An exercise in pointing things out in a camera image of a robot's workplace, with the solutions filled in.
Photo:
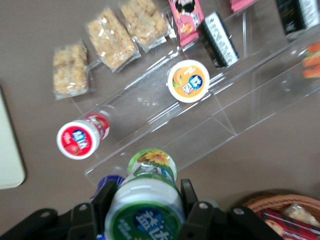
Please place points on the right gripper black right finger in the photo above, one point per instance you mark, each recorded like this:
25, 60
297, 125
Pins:
200, 220

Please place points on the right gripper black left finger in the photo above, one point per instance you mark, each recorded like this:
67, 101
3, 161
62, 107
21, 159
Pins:
87, 222

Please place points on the green gum bottle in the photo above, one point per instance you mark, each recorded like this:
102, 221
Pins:
145, 200

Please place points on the blue gum bottle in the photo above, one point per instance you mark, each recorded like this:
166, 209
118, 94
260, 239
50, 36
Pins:
107, 178

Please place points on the red gum bottle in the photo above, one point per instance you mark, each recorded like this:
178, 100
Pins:
77, 140

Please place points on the beige plastic tray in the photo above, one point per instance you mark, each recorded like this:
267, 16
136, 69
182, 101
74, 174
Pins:
10, 150

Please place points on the orange gum bottle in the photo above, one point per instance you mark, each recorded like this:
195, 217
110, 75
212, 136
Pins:
188, 81

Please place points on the dark brown wicker basket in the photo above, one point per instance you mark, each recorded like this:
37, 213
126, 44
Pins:
270, 202

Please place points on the red cookie box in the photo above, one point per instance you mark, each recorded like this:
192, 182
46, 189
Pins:
287, 226

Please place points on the clear rice crisp packet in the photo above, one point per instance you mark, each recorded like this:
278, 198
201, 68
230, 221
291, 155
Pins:
300, 213
111, 41
145, 22
70, 72

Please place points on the clear acrylic stepped display stand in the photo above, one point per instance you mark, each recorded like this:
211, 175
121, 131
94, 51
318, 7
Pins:
155, 117

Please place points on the black white-sided small box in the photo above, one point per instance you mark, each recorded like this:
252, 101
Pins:
297, 15
220, 40

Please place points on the wrapped triangle sandwich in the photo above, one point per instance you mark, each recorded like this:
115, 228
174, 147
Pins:
312, 62

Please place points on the pink snack packet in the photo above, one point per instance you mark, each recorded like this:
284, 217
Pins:
186, 22
243, 5

